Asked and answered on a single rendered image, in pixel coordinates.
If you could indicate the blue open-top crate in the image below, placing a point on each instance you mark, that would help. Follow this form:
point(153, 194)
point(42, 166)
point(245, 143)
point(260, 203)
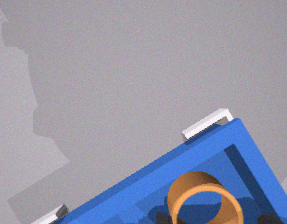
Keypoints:
point(226, 152)

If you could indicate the bronze bushing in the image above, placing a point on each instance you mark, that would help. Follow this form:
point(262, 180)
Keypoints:
point(194, 182)

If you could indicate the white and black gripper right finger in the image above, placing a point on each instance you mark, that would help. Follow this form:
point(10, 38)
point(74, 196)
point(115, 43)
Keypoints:
point(268, 219)

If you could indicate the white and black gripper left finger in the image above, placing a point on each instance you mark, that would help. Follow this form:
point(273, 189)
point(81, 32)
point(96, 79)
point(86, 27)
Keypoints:
point(163, 218)

